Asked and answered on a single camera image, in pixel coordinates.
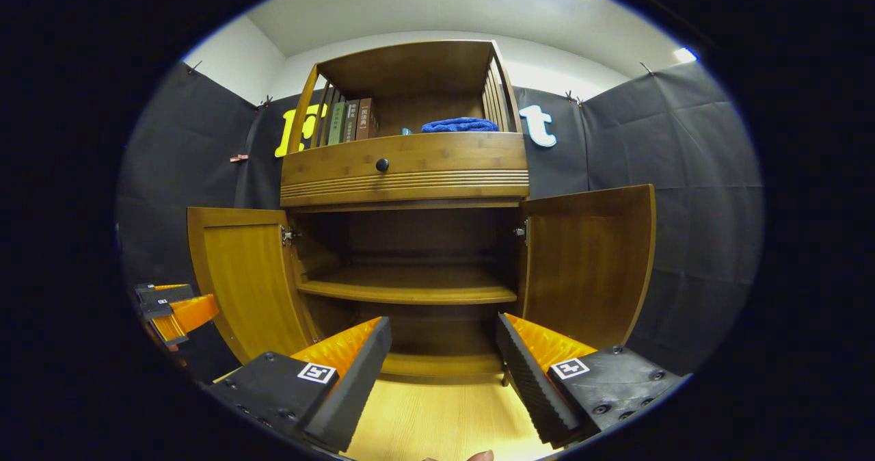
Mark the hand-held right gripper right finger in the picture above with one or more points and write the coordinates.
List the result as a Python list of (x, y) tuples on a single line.
[(530, 386)]

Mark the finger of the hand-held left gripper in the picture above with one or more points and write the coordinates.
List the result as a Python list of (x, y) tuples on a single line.
[(164, 292), (188, 312)]

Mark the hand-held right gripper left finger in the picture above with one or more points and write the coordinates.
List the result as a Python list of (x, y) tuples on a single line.
[(348, 386)]

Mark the wooden cabinet door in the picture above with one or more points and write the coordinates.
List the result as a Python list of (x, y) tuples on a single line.
[(588, 269), (243, 283)]

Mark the wooden double-door shoe cabinet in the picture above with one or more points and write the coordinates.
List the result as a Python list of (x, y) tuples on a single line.
[(410, 191)]

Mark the wooden inner cabinet shelf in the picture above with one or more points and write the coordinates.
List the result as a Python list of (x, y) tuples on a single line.
[(417, 286)]

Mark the black round drawer knob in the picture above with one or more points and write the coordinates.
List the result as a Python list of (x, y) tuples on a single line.
[(382, 165)]

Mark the black backdrop cloth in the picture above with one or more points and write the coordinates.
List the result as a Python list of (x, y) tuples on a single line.
[(697, 228)]

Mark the green book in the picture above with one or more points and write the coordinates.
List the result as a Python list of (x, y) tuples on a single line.
[(336, 123)]

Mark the reddish brown book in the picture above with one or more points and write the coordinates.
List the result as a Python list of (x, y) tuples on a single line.
[(366, 119)]

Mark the folded blue towel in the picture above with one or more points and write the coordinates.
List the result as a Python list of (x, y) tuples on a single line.
[(459, 125)]

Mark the small ceiling light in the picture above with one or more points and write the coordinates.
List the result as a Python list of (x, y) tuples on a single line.
[(684, 55)]

